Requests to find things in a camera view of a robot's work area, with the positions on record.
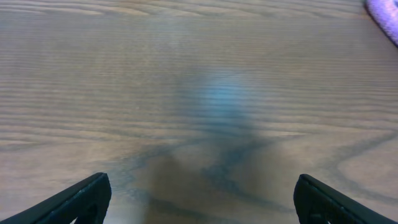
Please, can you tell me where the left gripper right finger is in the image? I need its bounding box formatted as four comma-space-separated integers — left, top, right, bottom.
294, 174, 397, 224

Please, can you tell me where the purple cloth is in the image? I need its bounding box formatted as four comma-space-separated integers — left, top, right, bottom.
364, 0, 397, 46

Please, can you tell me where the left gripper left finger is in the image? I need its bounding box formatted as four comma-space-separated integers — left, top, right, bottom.
1, 172, 112, 224

